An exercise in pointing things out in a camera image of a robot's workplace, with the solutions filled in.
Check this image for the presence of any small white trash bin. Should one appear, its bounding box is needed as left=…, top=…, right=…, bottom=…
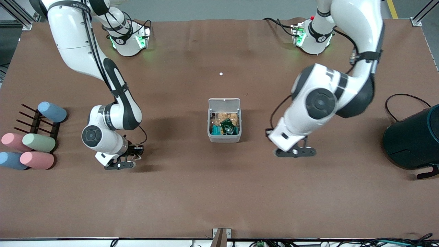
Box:
left=207, top=98, right=242, bottom=143

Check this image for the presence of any dark green packet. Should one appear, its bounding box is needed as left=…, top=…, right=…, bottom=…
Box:
left=220, top=119, right=238, bottom=135

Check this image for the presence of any dark wooden cup rack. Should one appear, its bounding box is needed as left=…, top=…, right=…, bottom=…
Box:
left=13, top=104, right=61, bottom=153

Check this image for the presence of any pink cup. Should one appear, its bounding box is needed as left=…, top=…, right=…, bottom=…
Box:
left=1, top=133, right=31, bottom=152
left=20, top=151, right=55, bottom=170

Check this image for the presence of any pale green cup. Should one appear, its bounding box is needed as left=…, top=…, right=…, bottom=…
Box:
left=22, top=133, right=56, bottom=153

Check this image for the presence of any blue cup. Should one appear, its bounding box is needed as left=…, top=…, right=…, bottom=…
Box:
left=0, top=152, right=29, bottom=171
left=37, top=102, right=68, bottom=123

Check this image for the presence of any dark teal cylindrical device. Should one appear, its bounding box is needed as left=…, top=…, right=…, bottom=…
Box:
left=382, top=104, right=439, bottom=171

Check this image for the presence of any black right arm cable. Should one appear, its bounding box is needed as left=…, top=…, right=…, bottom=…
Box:
left=81, top=0, right=148, bottom=147

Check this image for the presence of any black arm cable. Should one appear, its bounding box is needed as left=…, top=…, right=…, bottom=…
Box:
left=265, top=27, right=360, bottom=138
left=81, top=0, right=148, bottom=147

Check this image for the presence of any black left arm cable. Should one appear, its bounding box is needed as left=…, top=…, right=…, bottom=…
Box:
left=265, top=27, right=360, bottom=138

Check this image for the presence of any thin black device cable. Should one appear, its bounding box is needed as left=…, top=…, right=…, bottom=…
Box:
left=384, top=93, right=432, bottom=123

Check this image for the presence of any metal table bracket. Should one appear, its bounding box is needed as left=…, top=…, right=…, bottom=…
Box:
left=212, top=228, right=232, bottom=247

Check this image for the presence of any black curved strap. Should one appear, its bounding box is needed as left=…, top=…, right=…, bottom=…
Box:
left=416, top=164, right=439, bottom=179

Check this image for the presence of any black base cable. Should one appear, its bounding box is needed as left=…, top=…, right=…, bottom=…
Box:
left=263, top=17, right=296, bottom=37

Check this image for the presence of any teal cable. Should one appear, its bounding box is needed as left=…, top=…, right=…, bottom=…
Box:
left=374, top=240, right=439, bottom=247

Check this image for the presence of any black looping cable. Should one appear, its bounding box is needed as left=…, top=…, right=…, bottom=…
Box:
left=360, top=233, right=439, bottom=247

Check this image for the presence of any aluminium frame strut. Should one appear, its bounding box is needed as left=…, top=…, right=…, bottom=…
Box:
left=0, top=0, right=33, bottom=31
left=411, top=0, right=439, bottom=27

